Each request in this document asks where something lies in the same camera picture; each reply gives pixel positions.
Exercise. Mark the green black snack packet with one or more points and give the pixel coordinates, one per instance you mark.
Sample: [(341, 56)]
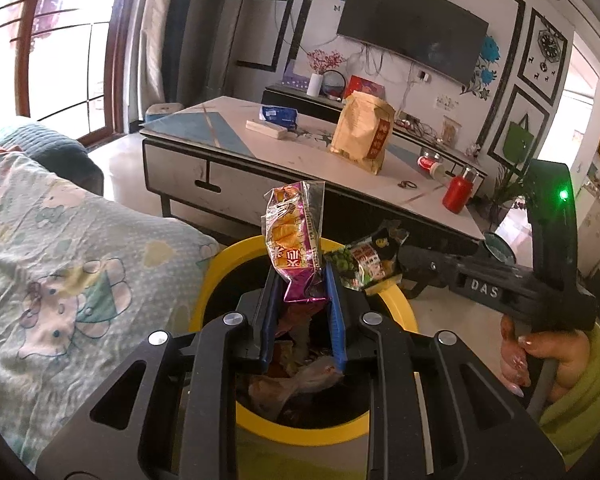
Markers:
[(365, 260)]

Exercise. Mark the blue quilted sofa cover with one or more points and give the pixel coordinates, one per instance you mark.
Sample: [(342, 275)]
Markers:
[(40, 150)]

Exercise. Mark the white vase pink flowers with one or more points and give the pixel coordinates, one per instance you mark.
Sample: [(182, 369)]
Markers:
[(315, 80)]

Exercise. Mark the red bottle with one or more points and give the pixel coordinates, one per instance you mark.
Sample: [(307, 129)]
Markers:
[(457, 192)]

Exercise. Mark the person's green clothing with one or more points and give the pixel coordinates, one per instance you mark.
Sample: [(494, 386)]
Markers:
[(305, 462)]

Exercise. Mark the standing air conditioner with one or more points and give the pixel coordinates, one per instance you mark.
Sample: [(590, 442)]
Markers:
[(217, 30)]

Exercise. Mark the person's right hand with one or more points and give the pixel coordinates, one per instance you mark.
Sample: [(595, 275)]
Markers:
[(570, 355)]

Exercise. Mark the light blue stool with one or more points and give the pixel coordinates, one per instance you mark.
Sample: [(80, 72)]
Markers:
[(164, 111)]

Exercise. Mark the brown paper bag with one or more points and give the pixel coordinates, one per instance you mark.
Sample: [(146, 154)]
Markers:
[(362, 132)]

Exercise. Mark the coffee table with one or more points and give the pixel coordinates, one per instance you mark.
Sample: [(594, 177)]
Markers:
[(230, 135)]

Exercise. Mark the heap of crumpled wrappers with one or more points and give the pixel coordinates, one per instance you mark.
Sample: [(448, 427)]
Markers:
[(297, 330)]

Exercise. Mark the blue tissue pack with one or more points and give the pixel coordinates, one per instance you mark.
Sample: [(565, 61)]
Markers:
[(279, 116)]

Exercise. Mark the yellow rim trash bin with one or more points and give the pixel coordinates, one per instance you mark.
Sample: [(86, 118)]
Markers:
[(215, 270)]

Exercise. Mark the potted green plant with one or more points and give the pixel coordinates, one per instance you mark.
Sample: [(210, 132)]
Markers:
[(505, 195)]

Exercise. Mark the person's right forearm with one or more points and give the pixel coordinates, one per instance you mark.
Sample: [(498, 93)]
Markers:
[(590, 400)]

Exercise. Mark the wall television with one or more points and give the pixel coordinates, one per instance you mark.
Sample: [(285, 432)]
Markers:
[(415, 25)]

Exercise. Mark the framed wall clock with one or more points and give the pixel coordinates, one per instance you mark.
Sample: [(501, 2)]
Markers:
[(545, 50)]

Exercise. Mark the grey curtain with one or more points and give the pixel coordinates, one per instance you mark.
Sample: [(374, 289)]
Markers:
[(162, 35)]

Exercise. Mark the white plastic bag orange print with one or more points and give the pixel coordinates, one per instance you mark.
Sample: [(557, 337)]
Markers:
[(300, 382)]

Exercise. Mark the cartoon printed blanket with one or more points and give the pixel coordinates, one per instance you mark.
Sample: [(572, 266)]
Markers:
[(80, 260)]

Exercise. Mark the flat white box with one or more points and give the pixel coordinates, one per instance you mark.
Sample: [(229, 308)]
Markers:
[(266, 129)]

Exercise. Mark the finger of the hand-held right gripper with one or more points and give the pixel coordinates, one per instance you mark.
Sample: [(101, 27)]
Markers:
[(430, 265), (427, 290)]

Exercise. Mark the wall socket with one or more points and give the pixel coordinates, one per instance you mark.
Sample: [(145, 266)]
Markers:
[(423, 76)]

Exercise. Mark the wooden frame glass door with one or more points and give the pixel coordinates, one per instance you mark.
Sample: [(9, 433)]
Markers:
[(55, 50)]

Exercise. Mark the purple orange snack packet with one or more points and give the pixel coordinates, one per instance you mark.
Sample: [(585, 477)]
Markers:
[(292, 240)]

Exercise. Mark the green bag wall frame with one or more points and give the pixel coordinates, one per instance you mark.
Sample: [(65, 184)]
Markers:
[(519, 140)]

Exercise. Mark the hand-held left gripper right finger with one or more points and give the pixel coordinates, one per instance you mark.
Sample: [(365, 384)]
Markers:
[(336, 325)]

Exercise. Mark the red gift box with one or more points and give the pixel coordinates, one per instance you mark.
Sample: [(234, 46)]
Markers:
[(367, 85)]

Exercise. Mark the red drink can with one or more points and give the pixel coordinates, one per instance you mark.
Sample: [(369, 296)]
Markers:
[(430, 164)]

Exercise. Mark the red blanket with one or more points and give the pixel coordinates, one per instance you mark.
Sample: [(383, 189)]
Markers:
[(0, 155)]

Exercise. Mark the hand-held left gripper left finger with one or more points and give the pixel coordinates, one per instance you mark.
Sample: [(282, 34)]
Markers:
[(270, 325)]

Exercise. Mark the television cabinet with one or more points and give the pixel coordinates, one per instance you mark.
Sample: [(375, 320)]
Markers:
[(290, 100)]

